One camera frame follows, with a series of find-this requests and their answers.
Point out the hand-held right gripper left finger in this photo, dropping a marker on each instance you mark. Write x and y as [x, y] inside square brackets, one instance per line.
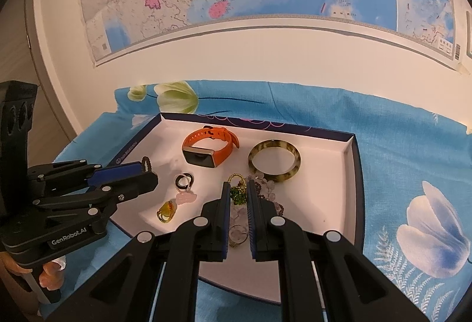
[225, 222]

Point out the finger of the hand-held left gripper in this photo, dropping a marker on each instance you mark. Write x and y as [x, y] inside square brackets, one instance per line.
[136, 187]
[118, 171]

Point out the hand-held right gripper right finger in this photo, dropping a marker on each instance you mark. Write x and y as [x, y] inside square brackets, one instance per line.
[250, 222]

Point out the dark blue jewelry box tray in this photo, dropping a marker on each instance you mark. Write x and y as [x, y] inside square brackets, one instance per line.
[324, 196]

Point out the person's left forearm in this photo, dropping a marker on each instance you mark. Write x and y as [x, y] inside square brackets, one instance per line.
[13, 265]

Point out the person's left hand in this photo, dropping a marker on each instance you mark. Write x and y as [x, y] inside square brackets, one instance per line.
[51, 276]

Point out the orange smartwatch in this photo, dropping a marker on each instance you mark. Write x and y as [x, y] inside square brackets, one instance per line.
[221, 150]

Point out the yellow-brown bangle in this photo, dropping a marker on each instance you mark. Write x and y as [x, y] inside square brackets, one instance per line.
[297, 163]

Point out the brown wooden door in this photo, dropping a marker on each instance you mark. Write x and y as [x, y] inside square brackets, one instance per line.
[18, 49]

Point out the blue floral cloth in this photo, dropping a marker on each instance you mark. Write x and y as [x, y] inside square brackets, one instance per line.
[405, 145]

